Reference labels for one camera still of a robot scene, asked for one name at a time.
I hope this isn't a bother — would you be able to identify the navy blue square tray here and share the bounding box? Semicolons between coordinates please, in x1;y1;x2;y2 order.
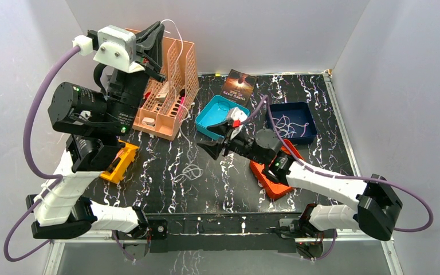
266;101;317;145

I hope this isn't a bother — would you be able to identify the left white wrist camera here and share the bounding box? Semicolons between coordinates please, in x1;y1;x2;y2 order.
93;25;145;73

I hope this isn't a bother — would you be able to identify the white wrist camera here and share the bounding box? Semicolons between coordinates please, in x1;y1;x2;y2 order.
93;25;145;73
226;107;248;139

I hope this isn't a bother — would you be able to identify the dark thin cable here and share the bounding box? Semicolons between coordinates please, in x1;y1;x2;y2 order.
214;99;239;113

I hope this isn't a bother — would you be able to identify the pink marker in organizer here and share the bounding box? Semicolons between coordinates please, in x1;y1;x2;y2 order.
179;96;187;112

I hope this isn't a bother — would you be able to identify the thin cables pile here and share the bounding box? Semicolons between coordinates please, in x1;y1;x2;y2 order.
172;164;205;185

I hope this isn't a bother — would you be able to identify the dark book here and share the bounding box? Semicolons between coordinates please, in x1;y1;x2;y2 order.
220;69;257;106

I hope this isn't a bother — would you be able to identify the pink plastic file organizer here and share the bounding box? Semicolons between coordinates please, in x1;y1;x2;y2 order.
132;37;199;140

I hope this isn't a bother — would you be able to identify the white thin cable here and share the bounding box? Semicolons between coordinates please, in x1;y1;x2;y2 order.
271;115;311;139

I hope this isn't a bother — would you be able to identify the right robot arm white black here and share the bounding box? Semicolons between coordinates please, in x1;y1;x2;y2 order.
198;121;403;241

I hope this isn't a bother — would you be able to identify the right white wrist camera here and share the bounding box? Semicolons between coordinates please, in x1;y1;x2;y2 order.
226;107;248;139

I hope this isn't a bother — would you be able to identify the white box in organizer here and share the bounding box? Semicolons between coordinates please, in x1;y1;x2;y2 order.
156;81;170;103

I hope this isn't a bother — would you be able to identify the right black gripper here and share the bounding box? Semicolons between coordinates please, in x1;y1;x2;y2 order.
197;120;266;166

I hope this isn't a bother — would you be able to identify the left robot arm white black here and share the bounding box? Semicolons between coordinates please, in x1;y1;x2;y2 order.
26;22;166;239

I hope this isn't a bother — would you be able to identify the teal square tray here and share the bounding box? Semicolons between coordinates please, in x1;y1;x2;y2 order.
195;95;250;138

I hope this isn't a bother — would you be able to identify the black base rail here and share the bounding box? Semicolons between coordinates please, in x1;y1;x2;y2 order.
146;212;301;253

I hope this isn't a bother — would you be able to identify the aluminium frame rail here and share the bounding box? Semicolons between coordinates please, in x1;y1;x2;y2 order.
322;73;403;274

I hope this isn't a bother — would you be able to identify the yellow small bin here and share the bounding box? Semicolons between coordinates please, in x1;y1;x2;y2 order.
100;140;139;184

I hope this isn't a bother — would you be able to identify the orange square tray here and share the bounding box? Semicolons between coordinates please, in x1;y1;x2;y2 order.
249;160;295;201

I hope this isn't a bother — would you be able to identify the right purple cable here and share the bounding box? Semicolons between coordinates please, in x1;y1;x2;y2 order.
242;95;434;233

